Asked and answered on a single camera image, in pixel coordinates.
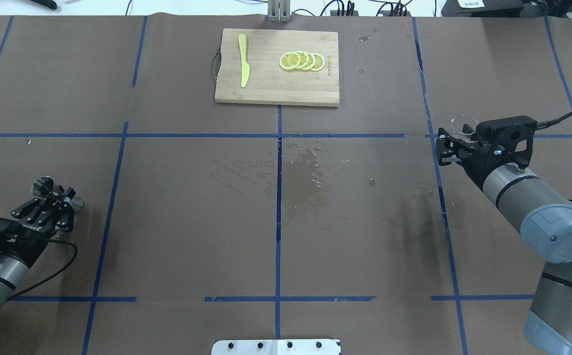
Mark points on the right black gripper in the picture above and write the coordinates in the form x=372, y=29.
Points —
x=475, y=165

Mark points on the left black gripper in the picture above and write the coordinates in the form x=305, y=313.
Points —
x=30, y=241

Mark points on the steel cocktail shaker cup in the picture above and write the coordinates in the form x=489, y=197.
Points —
x=46, y=188

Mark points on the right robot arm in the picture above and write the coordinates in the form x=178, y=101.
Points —
x=543, y=218

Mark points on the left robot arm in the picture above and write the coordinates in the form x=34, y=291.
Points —
x=32, y=226

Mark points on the lemon slice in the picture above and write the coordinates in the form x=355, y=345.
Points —
x=303, y=59
x=289, y=60
x=320, y=62
x=311, y=61

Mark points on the wooden cutting board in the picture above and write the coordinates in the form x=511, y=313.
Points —
x=270, y=84

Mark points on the yellow plastic knife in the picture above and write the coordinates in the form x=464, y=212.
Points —
x=245, y=66

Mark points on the aluminium frame post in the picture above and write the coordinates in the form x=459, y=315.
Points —
x=278, y=11

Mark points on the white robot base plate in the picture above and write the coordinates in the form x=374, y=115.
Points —
x=277, y=347

